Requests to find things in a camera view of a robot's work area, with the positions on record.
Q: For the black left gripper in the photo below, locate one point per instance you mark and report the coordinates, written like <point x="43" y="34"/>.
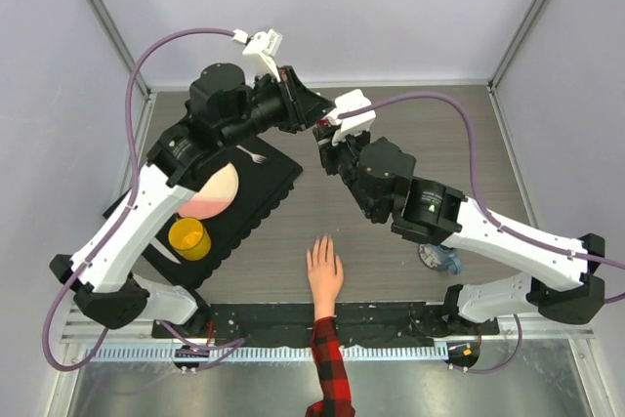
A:
<point x="304" y="107"/>

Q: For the red plaid sleeve forearm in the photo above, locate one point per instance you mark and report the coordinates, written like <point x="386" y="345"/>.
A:
<point x="331" y="372"/>

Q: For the black scalloped placemat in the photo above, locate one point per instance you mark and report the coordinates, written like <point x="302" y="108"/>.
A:
<point x="262" y="187"/>

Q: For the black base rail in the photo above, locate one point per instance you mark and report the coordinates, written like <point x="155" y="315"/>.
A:
<point x="250" y="321"/>

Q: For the silver knife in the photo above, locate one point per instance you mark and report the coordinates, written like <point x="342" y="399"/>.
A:
<point x="158" y="246"/>

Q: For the mannequin hand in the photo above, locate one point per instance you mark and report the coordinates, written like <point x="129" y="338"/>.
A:
<point x="326" y="276"/>

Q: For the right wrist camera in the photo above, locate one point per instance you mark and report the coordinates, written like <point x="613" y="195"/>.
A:
<point x="350" y="117"/>

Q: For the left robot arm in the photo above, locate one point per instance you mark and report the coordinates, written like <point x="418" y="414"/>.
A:
<point x="222" y="112"/>

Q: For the pink and cream plate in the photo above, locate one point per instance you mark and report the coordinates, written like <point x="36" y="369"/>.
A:
<point x="215" y="196"/>

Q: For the blue ceramic mug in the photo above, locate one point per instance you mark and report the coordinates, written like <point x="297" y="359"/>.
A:
<point x="440" y="258"/>

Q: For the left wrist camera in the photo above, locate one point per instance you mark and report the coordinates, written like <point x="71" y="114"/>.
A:
<point x="260" y="49"/>

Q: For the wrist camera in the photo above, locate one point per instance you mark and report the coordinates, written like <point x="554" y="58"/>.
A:
<point x="350" y="117"/>
<point x="260" y="49"/>

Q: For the yellow cup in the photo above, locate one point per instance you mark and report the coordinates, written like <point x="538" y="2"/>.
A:
<point x="190" y="239"/>

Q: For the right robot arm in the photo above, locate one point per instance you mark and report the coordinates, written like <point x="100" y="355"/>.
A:
<point x="554" y="278"/>

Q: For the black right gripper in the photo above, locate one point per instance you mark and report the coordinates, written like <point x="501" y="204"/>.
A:
<point x="328" y="152"/>

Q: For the white cable duct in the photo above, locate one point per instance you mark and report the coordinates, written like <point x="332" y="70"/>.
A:
<point x="163" y="351"/>

